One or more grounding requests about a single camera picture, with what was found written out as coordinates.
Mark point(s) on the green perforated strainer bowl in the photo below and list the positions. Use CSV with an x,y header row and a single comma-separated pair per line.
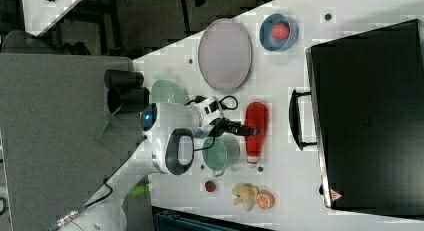
x,y
167,91

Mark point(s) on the red ketchup bottle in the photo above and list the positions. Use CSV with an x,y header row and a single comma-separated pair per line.
x,y
257,116

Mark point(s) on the small red strawberry toy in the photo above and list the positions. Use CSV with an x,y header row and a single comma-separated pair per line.
x,y
210,186

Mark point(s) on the black toaster oven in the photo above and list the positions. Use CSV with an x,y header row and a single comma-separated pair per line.
x,y
367,94

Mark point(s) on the blue bowl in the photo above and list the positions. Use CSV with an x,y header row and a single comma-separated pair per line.
x,y
272,44

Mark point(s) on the green metal cup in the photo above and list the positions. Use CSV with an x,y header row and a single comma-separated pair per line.
x,y
220,153

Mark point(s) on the red strawberry toy in bowl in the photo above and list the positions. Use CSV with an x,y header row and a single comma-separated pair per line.
x,y
280,31

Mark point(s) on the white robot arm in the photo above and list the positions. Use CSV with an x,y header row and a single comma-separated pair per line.
x,y
169,131

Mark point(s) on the beige garlic toy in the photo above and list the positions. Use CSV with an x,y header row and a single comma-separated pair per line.
x,y
245,195

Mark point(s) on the orange slice toy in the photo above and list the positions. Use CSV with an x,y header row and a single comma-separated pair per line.
x,y
265,200

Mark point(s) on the pink round plate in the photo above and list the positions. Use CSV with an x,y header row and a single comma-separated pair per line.
x,y
225,55

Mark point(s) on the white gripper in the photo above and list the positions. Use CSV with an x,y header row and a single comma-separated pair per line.
x,y
206,113

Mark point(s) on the green marker pen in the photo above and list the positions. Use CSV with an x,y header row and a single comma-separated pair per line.
x,y
141,189

